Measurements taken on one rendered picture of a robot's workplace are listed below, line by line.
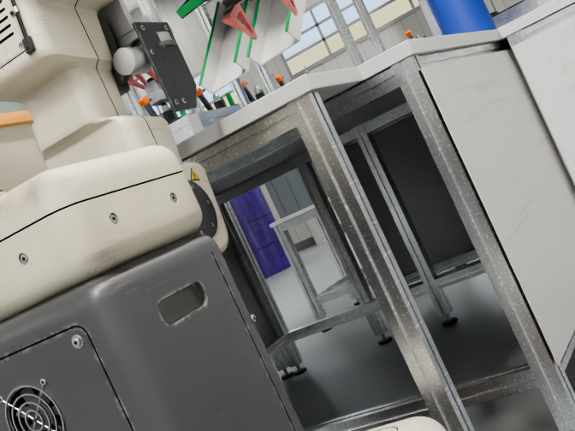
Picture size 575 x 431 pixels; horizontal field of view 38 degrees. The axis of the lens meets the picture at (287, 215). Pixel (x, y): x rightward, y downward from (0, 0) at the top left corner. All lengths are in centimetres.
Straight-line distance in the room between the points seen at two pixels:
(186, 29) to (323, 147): 1063
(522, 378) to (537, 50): 95
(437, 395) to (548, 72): 109
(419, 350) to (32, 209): 80
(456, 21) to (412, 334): 136
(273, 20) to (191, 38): 998
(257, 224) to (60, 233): 867
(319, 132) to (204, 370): 61
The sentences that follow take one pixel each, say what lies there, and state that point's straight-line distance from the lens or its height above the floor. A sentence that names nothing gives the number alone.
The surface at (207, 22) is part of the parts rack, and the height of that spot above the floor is 117.
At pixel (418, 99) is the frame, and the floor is 75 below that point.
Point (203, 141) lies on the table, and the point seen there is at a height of 84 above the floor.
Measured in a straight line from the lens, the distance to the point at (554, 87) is 231.
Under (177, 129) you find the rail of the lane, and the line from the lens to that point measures 198.
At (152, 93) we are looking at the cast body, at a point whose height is 108.
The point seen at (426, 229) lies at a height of 33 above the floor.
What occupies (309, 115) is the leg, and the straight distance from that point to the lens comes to 144.
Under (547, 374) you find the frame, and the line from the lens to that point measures 172.
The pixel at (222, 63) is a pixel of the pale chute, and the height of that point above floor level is 105.
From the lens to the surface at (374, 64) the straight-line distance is 165.
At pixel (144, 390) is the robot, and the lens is 88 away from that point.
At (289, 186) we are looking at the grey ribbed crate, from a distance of 417.
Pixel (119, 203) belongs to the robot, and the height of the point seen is 75.
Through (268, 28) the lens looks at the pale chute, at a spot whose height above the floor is 107.
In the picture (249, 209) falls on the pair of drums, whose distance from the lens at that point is 952.
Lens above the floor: 67
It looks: 1 degrees down
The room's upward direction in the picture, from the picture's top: 25 degrees counter-clockwise
